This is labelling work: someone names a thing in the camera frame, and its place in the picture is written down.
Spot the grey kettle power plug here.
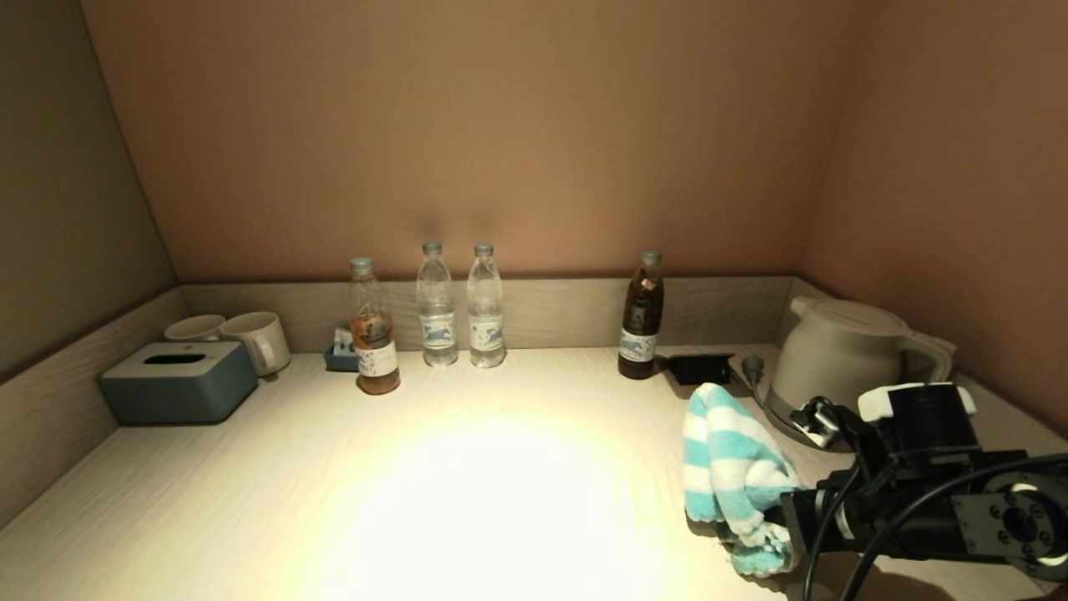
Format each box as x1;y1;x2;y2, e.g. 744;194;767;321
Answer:
741;353;773;402

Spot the half-full amber tea bottle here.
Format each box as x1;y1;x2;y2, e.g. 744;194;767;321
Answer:
348;257;401;395

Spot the teal white striped towel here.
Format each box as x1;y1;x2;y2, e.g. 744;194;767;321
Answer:
683;382;806;578

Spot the white mug with handle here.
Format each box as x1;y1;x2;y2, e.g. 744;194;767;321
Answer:
219;311;292;378

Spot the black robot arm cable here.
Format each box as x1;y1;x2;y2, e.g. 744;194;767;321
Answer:
791;396;1068;601

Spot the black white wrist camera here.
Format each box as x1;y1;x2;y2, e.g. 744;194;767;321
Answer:
858;382;979;456

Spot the white electric kettle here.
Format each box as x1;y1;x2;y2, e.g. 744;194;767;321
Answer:
768;295;958;427

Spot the clear water bottle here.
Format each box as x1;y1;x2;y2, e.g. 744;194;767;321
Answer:
466;242;507;369
416;241;459;367

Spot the black recessed power socket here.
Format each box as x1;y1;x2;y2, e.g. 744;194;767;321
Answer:
667;354;735;386

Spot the grey kettle base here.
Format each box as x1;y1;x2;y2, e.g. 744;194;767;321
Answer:
766;392;860;453

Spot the dark tea bottle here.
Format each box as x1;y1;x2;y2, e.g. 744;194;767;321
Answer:
618;249;666;380

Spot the grey-blue tissue box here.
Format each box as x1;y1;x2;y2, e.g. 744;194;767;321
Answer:
98;341;259;425

